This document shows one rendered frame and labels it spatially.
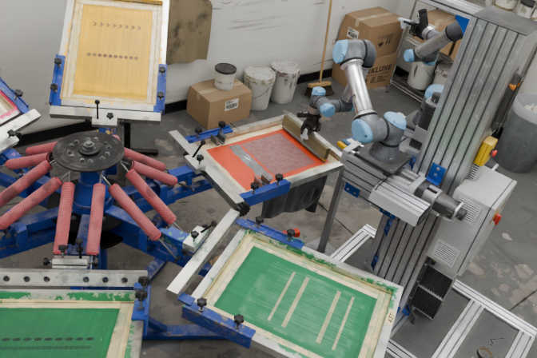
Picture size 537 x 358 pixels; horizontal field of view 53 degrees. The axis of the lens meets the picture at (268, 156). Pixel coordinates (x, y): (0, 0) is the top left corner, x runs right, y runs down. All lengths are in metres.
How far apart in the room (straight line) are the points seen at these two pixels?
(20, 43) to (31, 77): 0.30
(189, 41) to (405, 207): 2.84
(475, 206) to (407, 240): 0.51
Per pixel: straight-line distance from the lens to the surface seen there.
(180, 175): 2.76
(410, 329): 3.45
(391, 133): 2.66
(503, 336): 3.71
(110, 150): 2.45
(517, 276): 4.51
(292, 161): 3.12
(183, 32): 4.85
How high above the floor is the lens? 2.73
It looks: 35 degrees down
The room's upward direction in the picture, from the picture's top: 11 degrees clockwise
